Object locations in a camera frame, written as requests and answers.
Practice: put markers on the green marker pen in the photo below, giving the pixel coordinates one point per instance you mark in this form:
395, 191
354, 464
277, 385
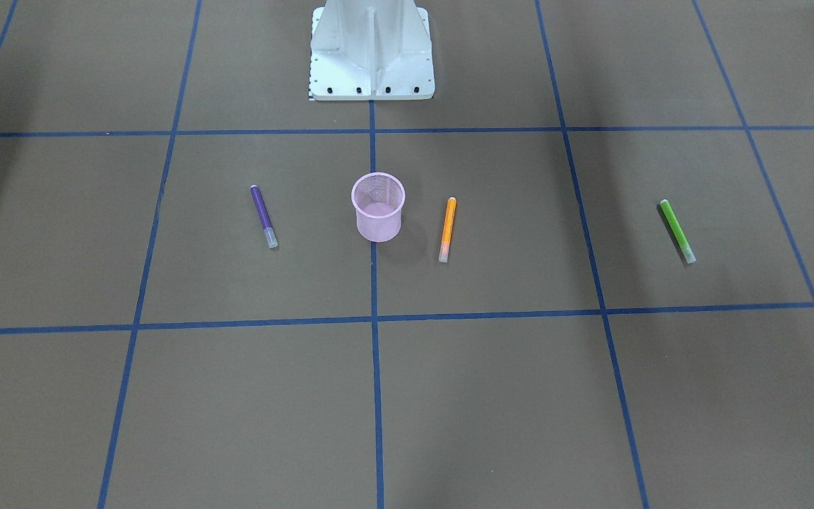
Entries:
676, 231

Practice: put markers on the orange marker pen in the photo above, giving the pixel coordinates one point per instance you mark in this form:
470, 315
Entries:
447, 230

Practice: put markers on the purple marker pen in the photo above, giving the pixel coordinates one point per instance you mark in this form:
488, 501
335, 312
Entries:
264, 218

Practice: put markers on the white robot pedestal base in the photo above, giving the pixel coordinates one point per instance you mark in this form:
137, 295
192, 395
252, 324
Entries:
371, 50

